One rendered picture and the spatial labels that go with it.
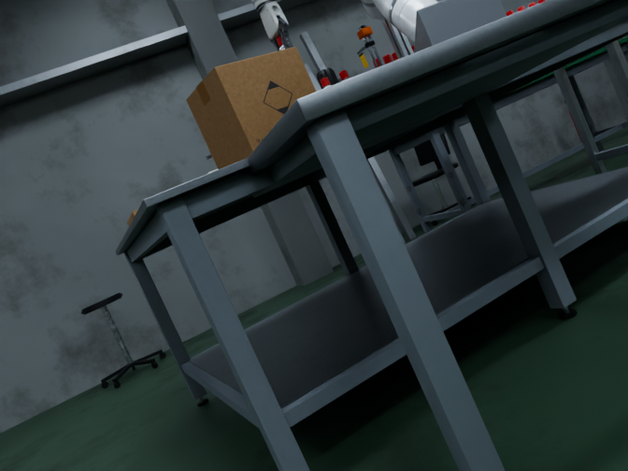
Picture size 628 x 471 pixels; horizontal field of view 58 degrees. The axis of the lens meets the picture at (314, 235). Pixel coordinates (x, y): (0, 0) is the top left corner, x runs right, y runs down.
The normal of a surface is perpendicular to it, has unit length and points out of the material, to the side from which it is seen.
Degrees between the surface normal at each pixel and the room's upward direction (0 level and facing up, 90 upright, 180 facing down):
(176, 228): 90
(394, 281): 90
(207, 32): 90
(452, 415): 90
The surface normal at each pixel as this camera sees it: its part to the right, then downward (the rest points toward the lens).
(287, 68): 0.52, -0.18
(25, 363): 0.28, -0.06
